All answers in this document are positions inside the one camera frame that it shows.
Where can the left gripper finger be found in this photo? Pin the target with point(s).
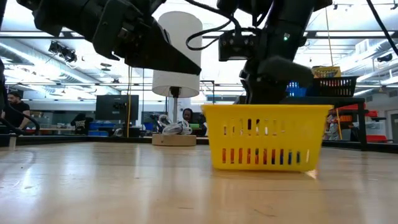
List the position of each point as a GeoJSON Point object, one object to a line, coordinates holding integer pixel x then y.
{"type": "Point", "coordinates": [161, 53]}

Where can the colourful crayon box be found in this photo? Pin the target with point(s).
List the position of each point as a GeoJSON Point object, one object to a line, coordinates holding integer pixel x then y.
{"type": "Point", "coordinates": [326, 72]}

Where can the yellow plastic basket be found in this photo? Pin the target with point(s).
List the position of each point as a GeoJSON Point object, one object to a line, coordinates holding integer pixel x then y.
{"type": "Point", "coordinates": [264, 141]}

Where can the black plastic basket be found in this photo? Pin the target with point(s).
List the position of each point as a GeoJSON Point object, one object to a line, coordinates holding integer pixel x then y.
{"type": "Point", "coordinates": [335, 87]}

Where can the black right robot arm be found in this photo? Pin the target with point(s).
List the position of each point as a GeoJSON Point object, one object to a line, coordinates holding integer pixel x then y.
{"type": "Point", "coordinates": [280, 25]}

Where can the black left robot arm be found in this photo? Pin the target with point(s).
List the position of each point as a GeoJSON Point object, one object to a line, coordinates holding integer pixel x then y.
{"type": "Point", "coordinates": [62, 12]}

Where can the white cylindrical bin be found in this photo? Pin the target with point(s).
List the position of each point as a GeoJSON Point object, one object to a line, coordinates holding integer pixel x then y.
{"type": "Point", "coordinates": [177, 82]}

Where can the person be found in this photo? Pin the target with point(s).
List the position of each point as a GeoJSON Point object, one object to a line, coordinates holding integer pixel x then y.
{"type": "Point", "coordinates": [187, 115]}
{"type": "Point", "coordinates": [17, 112]}

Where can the black perforated metal shelf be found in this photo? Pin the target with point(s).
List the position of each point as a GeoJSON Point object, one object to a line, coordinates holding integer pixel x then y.
{"type": "Point", "coordinates": [342, 100]}

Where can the black computer monitor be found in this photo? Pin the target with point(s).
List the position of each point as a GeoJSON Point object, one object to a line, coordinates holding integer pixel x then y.
{"type": "Point", "coordinates": [105, 107]}

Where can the small green box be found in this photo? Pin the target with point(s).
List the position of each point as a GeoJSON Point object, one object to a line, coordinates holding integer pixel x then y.
{"type": "Point", "coordinates": [194, 126]}

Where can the shelf with red bins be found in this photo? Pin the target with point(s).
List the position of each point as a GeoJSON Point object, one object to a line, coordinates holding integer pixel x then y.
{"type": "Point", "coordinates": [371, 113]}

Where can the black ceiling device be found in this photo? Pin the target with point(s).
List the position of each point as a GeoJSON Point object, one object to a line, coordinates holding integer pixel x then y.
{"type": "Point", "coordinates": [385, 58]}

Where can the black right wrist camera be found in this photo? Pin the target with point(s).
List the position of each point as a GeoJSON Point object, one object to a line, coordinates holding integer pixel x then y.
{"type": "Point", "coordinates": [236, 46]}

